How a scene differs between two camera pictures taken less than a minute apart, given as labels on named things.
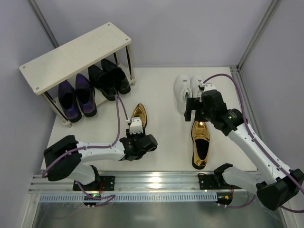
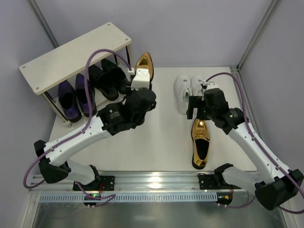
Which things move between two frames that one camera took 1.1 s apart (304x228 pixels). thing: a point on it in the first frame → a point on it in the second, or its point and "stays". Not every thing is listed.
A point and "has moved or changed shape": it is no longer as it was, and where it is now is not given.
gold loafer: (139, 111) has moved or changed shape
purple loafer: (67, 98) stays
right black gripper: (193, 109) stays
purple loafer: (86, 95) stays
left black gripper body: (134, 137) → (147, 97)
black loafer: (117, 74) stays
